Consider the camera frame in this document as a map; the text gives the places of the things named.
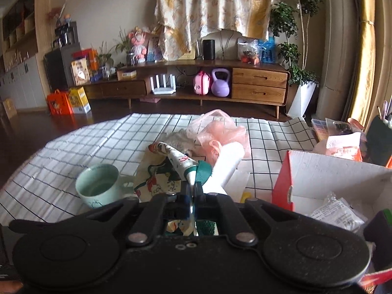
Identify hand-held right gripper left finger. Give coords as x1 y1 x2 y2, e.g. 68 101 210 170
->
9 184 193 247

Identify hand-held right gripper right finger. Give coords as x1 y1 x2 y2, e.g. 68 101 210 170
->
194 184 372 248

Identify floral printed cloth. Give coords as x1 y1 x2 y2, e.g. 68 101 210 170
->
134 141 199 236

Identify grey fluffy cloth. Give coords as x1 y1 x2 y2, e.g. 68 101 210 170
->
164 130 201 157

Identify pink mesh bath pouf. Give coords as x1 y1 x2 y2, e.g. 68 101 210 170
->
196 119 250 163

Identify red cardboard box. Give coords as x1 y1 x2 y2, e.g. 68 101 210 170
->
272 150 392 294

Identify mint green mug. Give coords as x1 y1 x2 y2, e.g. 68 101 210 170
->
75 163 135 209

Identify purple kettlebell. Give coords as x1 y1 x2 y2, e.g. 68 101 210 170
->
211 68 231 98

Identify white router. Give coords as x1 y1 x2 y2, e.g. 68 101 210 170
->
151 74 177 95

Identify pink toy case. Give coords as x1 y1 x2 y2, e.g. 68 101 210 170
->
193 70 212 96

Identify wooden tv stand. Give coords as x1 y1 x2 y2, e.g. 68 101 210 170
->
83 60 291 120

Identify small cardboard box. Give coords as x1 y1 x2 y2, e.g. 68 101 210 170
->
117 69 137 81

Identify clear box of small items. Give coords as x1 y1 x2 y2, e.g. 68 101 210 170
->
311 118 330 143

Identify yellow gift box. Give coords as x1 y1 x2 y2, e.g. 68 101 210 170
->
68 86 92 114

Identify black speaker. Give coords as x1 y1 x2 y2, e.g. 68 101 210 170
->
203 39 216 60

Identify pink white packet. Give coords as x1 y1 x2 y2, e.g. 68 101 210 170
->
325 132 363 162

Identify framed photo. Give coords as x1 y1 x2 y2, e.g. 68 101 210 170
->
146 35 163 62

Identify plastic bag of fruit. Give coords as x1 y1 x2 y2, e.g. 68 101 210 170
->
237 37 261 65

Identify orange gift box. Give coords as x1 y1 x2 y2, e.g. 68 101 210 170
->
47 89 74 116

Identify clear packet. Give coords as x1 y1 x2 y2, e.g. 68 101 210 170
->
325 117 356 135

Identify small tan box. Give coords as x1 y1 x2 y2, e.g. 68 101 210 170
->
2 98 17 119

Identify small potted plant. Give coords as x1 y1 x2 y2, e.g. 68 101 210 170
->
115 27 137 66
96 41 114 80

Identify pink plush doll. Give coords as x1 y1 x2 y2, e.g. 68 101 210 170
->
129 27 147 59

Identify beige printed box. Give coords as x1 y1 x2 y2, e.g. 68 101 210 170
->
71 58 91 86

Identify red orange box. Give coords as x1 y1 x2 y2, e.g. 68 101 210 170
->
72 48 100 71

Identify pink bowl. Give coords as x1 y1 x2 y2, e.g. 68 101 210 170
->
347 117 366 132

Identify black cabinet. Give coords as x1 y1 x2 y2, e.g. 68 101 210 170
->
44 41 82 91

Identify white low cabinets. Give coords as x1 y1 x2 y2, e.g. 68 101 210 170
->
0 52 46 111

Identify floral draped sheet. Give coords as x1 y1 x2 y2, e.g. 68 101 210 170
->
154 0 281 62

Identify potted tree in white planter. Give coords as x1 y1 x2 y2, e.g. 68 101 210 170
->
268 0 322 118

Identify black coffee machine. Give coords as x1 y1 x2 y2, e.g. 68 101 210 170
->
52 21 78 48

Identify bunch of brushes and pens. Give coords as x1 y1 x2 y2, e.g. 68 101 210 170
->
377 99 392 121

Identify beige standing air conditioner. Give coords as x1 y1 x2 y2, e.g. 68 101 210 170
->
315 0 363 121

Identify yellow curtain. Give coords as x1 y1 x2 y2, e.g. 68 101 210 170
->
346 0 377 126

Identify dried flower arrangement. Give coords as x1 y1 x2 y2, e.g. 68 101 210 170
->
46 0 72 28

